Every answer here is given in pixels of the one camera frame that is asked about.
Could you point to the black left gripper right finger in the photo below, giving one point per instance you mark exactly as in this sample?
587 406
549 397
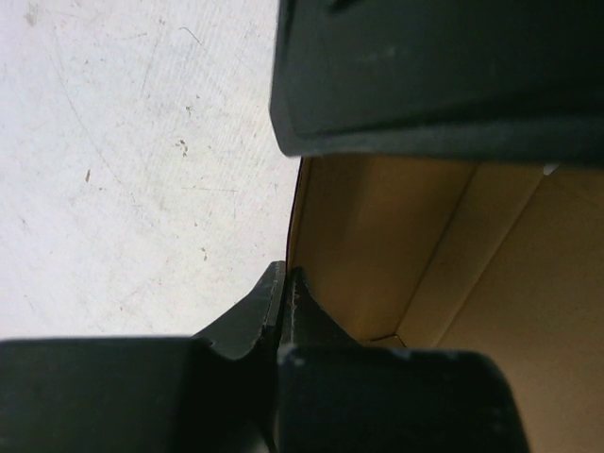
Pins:
337 395

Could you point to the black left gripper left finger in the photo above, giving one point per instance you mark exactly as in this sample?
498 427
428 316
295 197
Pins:
213 391

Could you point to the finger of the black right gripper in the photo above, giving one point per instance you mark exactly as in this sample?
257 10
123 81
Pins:
446 79

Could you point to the brown paper box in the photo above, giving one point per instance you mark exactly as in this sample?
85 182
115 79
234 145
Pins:
503 259

